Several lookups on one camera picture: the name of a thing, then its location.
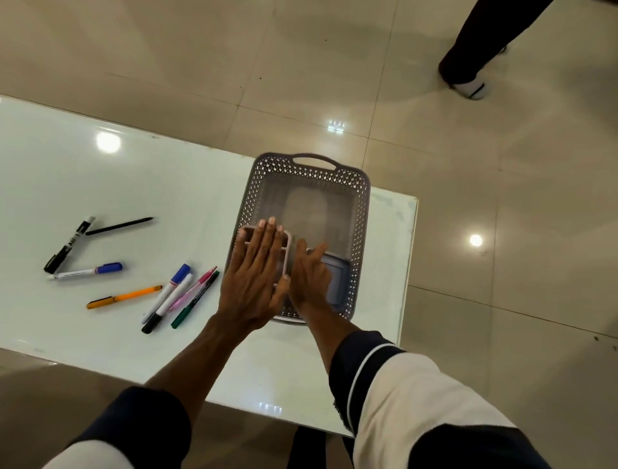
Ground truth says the person's left hand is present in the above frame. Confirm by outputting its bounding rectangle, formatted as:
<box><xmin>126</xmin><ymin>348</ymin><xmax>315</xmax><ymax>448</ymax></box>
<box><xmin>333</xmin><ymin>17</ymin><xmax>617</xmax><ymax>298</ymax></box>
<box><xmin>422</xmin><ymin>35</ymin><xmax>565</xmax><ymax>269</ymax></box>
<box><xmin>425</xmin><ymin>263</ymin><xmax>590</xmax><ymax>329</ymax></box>
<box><xmin>217</xmin><ymin>216</ymin><xmax>292</xmax><ymax>334</ymax></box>

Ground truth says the person's right hand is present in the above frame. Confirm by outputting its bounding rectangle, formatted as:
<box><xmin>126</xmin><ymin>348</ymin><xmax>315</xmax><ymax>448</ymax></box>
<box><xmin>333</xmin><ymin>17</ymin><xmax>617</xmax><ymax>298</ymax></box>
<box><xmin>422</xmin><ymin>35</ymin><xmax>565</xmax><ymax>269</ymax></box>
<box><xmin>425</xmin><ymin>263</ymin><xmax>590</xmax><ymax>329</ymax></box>
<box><xmin>288</xmin><ymin>239</ymin><xmax>335</xmax><ymax>316</ymax></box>

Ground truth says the blue plastic container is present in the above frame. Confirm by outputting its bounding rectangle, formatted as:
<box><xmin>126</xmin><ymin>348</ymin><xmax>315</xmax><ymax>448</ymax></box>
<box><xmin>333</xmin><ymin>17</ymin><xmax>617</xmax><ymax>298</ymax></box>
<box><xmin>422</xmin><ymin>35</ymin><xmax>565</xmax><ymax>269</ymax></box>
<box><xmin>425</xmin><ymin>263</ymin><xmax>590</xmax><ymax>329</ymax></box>
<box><xmin>319</xmin><ymin>253</ymin><xmax>352</xmax><ymax>312</ymax></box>

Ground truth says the person's left forearm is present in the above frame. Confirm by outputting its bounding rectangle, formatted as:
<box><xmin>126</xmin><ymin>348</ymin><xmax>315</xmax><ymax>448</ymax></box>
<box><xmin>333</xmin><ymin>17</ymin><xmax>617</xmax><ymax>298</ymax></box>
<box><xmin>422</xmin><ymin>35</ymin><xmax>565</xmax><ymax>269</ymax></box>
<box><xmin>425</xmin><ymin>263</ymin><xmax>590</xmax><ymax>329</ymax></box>
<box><xmin>144</xmin><ymin>311</ymin><xmax>259</xmax><ymax>426</ymax></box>

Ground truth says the person's right forearm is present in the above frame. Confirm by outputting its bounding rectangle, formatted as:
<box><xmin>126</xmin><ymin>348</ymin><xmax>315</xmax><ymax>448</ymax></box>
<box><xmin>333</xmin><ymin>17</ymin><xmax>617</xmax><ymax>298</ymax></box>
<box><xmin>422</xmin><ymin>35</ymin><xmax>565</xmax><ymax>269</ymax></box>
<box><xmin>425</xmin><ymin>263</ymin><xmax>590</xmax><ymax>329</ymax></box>
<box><xmin>298</xmin><ymin>302</ymin><xmax>363</xmax><ymax>375</ymax></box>

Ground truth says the grey perforated plastic basket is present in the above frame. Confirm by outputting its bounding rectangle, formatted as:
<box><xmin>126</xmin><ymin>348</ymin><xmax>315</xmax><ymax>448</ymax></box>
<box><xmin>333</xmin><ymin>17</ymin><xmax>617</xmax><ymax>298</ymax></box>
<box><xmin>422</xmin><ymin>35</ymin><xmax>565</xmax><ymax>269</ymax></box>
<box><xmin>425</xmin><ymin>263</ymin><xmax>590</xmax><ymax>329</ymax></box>
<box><xmin>223</xmin><ymin>153</ymin><xmax>371</xmax><ymax>325</ymax></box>

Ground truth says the pink pen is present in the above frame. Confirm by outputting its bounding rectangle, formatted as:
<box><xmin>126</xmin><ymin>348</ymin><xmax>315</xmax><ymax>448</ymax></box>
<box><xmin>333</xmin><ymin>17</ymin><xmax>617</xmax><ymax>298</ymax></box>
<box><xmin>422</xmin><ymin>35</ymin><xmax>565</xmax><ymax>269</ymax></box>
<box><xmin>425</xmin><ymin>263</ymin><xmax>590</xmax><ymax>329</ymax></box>
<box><xmin>168</xmin><ymin>266</ymin><xmax>218</xmax><ymax>313</ymax></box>

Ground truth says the green pen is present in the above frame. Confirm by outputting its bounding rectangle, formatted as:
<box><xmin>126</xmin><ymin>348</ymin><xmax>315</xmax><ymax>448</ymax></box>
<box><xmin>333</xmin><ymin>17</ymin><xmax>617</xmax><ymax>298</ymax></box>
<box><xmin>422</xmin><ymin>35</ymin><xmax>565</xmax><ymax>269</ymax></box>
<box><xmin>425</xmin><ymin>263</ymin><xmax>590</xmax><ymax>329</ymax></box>
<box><xmin>171</xmin><ymin>271</ymin><xmax>221</xmax><ymax>330</ymax></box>

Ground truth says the white marker with blue cap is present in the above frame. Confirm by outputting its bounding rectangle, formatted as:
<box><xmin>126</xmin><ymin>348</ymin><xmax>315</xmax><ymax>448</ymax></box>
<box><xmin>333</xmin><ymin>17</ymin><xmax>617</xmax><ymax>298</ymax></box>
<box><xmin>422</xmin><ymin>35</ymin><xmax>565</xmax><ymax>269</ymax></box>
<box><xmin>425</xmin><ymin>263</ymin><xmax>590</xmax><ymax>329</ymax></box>
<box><xmin>47</xmin><ymin>262</ymin><xmax>123</xmax><ymax>281</ymax></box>
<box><xmin>141</xmin><ymin>263</ymin><xmax>192</xmax><ymax>325</ymax></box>

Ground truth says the white marker with black cap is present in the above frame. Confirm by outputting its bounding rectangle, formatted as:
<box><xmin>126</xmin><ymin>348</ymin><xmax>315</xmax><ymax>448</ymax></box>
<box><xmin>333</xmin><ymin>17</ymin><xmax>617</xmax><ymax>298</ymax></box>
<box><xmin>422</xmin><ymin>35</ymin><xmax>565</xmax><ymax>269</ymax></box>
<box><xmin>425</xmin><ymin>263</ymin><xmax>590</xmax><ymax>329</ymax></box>
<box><xmin>141</xmin><ymin>273</ymin><xmax>193</xmax><ymax>334</ymax></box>

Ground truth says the orange pen with black cap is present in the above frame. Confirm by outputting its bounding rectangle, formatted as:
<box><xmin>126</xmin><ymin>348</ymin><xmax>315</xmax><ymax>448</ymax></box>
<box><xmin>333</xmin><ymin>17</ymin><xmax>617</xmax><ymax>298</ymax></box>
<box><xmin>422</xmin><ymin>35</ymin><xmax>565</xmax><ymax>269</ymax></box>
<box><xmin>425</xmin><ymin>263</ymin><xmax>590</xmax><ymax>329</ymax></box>
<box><xmin>86</xmin><ymin>284</ymin><xmax>164</xmax><ymax>310</ymax></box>

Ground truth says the thin black pen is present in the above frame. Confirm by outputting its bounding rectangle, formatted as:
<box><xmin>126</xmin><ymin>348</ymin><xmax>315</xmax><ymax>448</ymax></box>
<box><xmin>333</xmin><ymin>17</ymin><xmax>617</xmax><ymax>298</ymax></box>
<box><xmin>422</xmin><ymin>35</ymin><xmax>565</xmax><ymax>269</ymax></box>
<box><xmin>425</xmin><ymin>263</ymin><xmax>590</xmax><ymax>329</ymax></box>
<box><xmin>85</xmin><ymin>217</ymin><xmax>155</xmax><ymax>236</ymax></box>

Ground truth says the black marker with white label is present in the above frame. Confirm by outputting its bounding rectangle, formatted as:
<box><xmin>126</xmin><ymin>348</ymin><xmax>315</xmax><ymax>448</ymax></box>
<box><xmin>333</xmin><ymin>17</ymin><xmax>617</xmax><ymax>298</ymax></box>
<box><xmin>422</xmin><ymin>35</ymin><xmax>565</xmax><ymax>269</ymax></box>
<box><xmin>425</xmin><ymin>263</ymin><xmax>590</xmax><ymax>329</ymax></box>
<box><xmin>43</xmin><ymin>216</ymin><xmax>96</xmax><ymax>275</ymax></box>

